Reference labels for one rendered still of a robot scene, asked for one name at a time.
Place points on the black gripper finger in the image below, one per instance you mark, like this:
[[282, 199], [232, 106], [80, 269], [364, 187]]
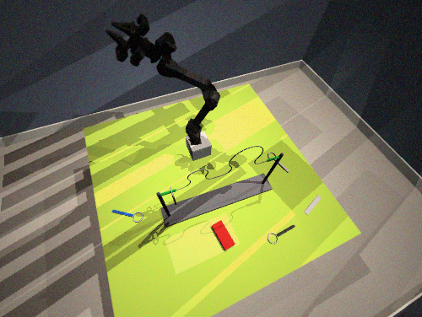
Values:
[[126, 27], [117, 38]]

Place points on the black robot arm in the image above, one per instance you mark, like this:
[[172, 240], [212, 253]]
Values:
[[167, 67]]

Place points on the red rectangular block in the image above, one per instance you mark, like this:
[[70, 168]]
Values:
[[223, 235]]

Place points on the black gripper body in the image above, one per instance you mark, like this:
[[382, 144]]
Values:
[[132, 43]]

